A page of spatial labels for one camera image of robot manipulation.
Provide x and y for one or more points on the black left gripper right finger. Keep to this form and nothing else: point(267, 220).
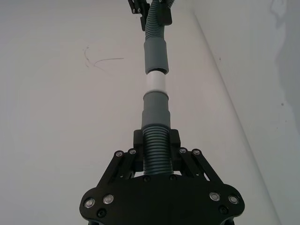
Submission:
point(175, 143)

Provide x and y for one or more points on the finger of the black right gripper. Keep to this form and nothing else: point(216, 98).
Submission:
point(143, 22)
point(166, 14)

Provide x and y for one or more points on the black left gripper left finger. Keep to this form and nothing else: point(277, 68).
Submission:
point(138, 152)

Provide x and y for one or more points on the white plastic pipe connector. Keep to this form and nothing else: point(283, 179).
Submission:
point(155, 80)

